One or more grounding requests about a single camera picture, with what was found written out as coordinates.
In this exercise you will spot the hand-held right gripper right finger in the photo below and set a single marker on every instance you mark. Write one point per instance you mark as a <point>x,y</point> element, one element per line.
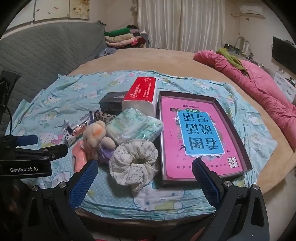
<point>205,183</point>

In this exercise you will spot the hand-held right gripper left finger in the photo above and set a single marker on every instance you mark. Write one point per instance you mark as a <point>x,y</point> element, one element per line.
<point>83,183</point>

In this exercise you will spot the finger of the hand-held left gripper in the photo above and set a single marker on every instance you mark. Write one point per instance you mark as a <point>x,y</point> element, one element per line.
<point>48,151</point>
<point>26,140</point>

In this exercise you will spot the bagged orange sponge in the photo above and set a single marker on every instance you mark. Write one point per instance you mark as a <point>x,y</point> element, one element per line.
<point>78,131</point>

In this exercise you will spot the white floral scrunchie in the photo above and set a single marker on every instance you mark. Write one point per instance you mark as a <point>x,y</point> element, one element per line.
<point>122,171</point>

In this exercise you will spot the dark tray with pink book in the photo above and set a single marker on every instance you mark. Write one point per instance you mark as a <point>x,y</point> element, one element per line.
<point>230,129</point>

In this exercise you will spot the green tissue packet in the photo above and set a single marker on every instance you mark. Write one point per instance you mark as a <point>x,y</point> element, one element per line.
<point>131,127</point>

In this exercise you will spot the pink book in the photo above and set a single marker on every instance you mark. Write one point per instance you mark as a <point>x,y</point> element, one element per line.
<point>173,139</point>

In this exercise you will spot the leopard print scrunchie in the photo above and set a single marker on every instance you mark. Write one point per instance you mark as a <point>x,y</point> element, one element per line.
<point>104,117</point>

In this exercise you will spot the blue cartoon printed blanket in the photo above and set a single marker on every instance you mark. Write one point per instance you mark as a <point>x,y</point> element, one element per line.
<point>92,88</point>

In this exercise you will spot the black box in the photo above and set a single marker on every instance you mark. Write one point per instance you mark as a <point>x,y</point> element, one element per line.
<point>111,102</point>

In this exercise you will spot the grey quilted cover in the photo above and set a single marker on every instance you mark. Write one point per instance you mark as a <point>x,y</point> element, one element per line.
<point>46,53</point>

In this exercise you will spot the red tissue pack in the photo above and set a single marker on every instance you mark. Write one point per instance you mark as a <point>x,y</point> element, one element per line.
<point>141,90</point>

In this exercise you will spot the pink quilt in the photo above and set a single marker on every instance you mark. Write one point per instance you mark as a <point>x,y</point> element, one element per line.
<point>261,85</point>

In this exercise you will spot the dark floral cloth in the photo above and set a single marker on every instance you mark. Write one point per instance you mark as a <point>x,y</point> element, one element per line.
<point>105,53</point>

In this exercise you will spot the white drawer cabinet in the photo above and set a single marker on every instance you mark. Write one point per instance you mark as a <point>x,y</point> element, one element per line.
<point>285,83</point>

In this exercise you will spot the green cloth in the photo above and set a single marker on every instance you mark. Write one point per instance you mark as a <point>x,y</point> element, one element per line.
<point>229,55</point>

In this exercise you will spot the tan bed blanket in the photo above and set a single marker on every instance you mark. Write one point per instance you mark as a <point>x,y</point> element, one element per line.
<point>161,60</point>

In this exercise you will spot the stack of folded clothes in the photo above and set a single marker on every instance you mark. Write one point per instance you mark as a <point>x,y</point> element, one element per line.
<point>120,38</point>

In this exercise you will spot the black monitor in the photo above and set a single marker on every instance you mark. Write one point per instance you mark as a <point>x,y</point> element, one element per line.
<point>283,54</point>

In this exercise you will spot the white curtain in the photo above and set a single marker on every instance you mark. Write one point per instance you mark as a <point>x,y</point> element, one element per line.
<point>185,23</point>

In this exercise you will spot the white air conditioner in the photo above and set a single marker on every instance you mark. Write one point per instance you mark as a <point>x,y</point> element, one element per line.
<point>252,9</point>

